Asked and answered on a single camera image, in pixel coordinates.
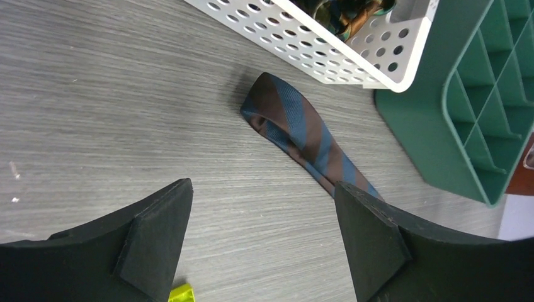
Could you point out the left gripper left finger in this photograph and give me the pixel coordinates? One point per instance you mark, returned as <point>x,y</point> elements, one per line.
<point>130,254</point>

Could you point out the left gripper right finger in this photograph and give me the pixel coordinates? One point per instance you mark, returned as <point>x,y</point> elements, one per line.
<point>394,255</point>

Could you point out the green divided tray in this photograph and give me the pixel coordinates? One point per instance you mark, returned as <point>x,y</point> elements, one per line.
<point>468,114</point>

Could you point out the navy brown striped tie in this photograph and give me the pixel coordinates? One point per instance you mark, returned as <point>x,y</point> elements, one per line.
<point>281,114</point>

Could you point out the lime green flat block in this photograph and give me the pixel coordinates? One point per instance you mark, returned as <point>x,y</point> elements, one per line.
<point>183,293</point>

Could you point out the white perforated basket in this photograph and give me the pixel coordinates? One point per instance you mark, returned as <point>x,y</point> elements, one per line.
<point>382,55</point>

